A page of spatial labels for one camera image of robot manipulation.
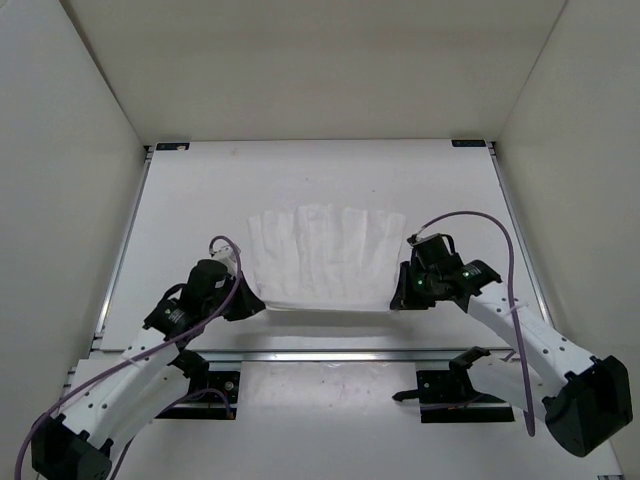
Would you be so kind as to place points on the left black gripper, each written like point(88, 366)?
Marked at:
point(249, 302)

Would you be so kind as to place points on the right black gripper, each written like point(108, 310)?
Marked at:
point(405, 298)

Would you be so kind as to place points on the white pleated skirt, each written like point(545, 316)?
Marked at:
point(326, 258)

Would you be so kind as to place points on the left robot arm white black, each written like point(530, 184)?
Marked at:
point(80, 438)

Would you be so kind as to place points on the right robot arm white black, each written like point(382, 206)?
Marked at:
point(583, 400)

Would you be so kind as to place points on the right blue corner label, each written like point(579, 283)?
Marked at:
point(468, 143)

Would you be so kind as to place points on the blue corner label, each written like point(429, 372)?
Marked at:
point(172, 146)
point(468, 143)

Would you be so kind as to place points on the left blue corner label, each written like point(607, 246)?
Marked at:
point(172, 146)

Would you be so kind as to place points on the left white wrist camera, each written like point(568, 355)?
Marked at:
point(227, 256)

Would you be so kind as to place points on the aluminium front rail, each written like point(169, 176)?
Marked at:
point(330, 356)

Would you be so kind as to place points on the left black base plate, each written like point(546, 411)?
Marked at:
point(214, 398)

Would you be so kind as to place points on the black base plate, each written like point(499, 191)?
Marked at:
point(214, 398)
point(445, 395)

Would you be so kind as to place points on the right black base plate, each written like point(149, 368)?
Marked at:
point(445, 395)

